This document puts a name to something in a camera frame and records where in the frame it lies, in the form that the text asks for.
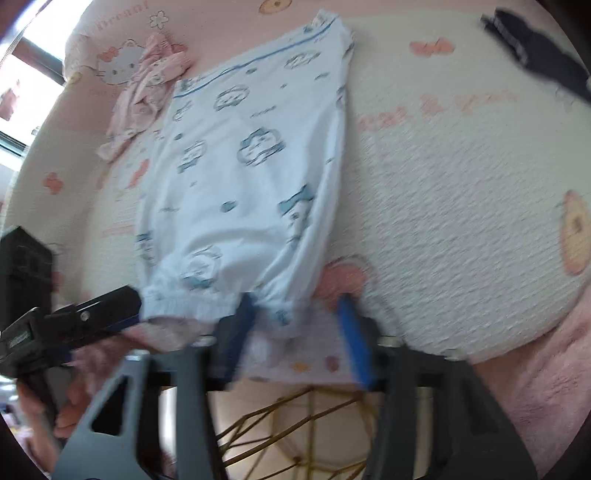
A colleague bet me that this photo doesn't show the navy blue garment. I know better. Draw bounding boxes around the navy blue garment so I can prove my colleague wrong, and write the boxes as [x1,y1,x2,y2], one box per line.
[480,6,591,108]

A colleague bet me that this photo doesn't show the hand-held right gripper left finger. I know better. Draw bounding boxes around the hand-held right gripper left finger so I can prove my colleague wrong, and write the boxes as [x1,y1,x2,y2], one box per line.
[53,293,257,480]

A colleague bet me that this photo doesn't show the pink cat print blanket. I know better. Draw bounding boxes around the pink cat print blanket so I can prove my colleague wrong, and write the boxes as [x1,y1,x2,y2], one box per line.
[4,0,591,385]

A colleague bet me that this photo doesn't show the window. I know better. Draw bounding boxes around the window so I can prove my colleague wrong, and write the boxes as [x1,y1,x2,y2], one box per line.
[0,0,80,155]

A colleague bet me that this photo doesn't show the gold wire frame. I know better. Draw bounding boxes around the gold wire frame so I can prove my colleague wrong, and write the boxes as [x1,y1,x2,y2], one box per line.
[215,385,385,480]

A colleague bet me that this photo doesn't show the pink printed garment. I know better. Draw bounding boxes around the pink printed garment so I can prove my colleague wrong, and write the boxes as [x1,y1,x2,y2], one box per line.
[97,34,193,162]

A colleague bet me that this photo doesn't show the white cartoon print pants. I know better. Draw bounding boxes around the white cartoon print pants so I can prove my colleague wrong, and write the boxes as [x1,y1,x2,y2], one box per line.
[136,9,357,343]

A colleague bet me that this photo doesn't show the pink fluffy cloth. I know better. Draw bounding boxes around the pink fluffy cloth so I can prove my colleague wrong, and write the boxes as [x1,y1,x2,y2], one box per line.
[69,295,591,464]

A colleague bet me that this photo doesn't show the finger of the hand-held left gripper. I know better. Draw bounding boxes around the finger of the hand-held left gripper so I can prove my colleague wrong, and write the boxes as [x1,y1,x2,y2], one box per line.
[68,285,143,348]

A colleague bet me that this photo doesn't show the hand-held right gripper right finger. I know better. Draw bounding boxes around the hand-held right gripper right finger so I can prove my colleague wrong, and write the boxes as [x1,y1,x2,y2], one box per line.
[335,295,539,480]

